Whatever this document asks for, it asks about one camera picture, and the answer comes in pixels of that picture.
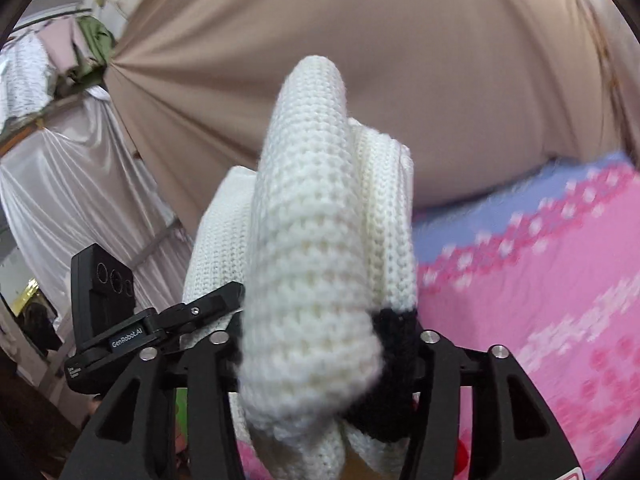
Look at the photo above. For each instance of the white red navy knit sweater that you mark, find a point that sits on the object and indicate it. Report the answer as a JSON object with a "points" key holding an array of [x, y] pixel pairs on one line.
{"points": [[310, 260]]}

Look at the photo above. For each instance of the green hanging cloth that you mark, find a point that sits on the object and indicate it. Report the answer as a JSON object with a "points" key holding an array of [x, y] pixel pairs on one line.
{"points": [[95, 45]]}

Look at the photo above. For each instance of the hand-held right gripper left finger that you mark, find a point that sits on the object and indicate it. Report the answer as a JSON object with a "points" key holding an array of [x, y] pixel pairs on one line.
{"points": [[215, 360]]}

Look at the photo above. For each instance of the white lace cloth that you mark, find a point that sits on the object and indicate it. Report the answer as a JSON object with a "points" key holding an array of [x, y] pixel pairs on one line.
{"points": [[25, 75]]}

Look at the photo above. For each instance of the pink floral bedsheet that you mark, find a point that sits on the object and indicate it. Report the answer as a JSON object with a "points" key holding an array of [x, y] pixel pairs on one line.
{"points": [[525, 285]]}

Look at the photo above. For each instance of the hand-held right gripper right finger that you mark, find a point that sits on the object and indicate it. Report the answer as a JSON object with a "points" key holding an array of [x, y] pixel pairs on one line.
{"points": [[435, 365]]}

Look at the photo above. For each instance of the beige curtain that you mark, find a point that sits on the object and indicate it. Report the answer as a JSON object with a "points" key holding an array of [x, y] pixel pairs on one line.
{"points": [[400, 35]]}

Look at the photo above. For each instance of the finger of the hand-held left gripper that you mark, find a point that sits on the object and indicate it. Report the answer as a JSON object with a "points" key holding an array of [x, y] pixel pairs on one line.
{"points": [[210, 302]]}

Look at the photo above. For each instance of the white satin curtain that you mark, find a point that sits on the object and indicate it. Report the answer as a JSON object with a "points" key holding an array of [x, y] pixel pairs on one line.
{"points": [[75, 185]]}

